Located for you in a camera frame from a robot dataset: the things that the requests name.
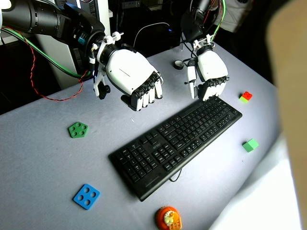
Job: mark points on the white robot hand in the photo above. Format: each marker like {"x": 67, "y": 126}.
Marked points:
{"x": 129, "y": 69}
{"x": 211, "y": 64}

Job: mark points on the black computer keyboard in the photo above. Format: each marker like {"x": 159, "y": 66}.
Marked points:
{"x": 168, "y": 148}

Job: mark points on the black tape roll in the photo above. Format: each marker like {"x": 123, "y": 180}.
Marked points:
{"x": 178, "y": 65}

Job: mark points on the red toy brick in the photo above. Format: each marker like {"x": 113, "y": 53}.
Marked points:
{"x": 247, "y": 95}

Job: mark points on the light green toy brick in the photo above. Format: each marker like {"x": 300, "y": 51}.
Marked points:
{"x": 243, "y": 99}

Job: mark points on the person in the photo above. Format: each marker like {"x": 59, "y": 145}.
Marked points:
{"x": 235, "y": 16}

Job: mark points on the white column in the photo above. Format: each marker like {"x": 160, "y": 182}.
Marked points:
{"x": 60, "y": 55}

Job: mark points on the green pentagon block with holes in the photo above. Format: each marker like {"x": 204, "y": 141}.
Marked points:
{"x": 78, "y": 130}

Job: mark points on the green cube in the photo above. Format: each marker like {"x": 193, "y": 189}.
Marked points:
{"x": 250, "y": 145}

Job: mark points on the grey table cloth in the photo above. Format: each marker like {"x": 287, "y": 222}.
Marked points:
{"x": 48, "y": 163}

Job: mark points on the blue square block with holes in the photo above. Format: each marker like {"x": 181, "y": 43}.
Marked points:
{"x": 86, "y": 197}

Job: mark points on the orange toy cake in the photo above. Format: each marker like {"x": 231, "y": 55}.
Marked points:
{"x": 168, "y": 218}

